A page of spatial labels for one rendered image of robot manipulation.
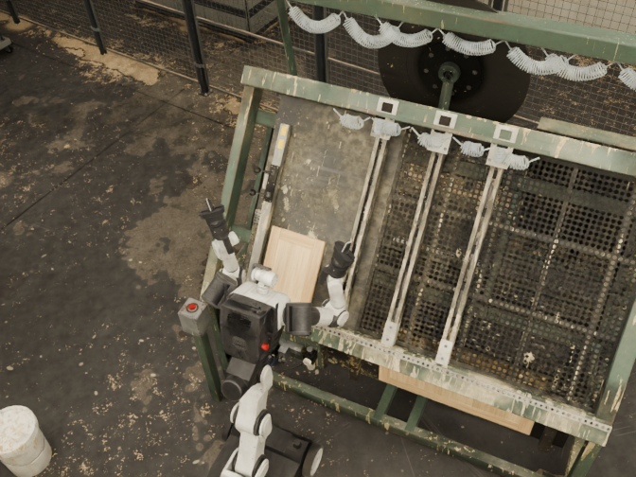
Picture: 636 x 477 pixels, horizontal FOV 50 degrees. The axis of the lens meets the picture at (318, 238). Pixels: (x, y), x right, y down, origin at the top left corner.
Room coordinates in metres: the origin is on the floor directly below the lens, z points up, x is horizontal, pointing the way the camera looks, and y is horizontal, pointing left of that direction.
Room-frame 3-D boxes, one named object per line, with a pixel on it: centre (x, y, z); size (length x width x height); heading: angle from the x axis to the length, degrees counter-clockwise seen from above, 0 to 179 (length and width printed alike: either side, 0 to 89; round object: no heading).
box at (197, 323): (2.26, 0.70, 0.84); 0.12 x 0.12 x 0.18; 63
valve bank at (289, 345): (2.11, 0.27, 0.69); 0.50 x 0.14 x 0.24; 63
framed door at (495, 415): (1.96, -0.72, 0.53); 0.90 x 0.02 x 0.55; 63
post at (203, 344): (2.26, 0.70, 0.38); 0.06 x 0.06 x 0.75; 63
